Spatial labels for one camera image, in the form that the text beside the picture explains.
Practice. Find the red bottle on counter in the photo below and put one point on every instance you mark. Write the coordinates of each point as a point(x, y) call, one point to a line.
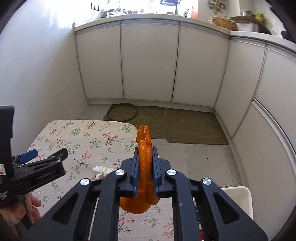
point(194, 12)

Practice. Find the green yellow snack bags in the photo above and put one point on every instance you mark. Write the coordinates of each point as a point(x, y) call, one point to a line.
point(259, 17)

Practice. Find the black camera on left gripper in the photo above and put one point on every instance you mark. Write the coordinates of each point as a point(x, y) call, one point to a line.
point(7, 116)

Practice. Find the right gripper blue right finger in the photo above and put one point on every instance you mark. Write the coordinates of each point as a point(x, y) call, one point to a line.
point(221, 218)

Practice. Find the green floor mat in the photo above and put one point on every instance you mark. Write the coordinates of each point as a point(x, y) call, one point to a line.
point(193, 127)
point(152, 116)

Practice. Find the dark blue toothpaste box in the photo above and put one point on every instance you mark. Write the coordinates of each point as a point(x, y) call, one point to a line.
point(198, 220)

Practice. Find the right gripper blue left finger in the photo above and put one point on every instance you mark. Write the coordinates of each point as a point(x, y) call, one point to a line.
point(90, 210)

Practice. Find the round woven mat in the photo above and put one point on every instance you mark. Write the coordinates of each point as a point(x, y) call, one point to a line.
point(122, 112)

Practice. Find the white plastic trash bin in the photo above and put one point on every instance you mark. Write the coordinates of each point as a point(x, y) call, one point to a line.
point(241, 195)

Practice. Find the green floor mat left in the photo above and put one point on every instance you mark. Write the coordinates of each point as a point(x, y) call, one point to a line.
point(152, 116)

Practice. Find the green floor mat right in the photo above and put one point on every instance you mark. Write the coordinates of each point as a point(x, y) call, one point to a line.
point(193, 127)

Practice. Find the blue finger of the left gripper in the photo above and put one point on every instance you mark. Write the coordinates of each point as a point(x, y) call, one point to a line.
point(28, 156)

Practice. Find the white lower kitchen cabinets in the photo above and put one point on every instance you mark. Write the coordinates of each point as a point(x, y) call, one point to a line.
point(248, 78)

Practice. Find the steel tray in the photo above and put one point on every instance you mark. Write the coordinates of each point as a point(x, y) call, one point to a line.
point(250, 24)

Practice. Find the woven basket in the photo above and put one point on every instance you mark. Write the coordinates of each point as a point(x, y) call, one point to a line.
point(224, 23)

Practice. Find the floral tablecloth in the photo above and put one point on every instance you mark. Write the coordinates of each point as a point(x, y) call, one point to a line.
point(92, 143)

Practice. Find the person's left hand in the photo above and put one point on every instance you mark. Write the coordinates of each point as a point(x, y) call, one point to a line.
point(14, 213)

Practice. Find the hanging utensils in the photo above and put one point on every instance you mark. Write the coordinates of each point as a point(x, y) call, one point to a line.
point(217, 5)

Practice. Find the crumpled white tissue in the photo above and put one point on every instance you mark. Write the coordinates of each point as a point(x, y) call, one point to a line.
point(101, 172)

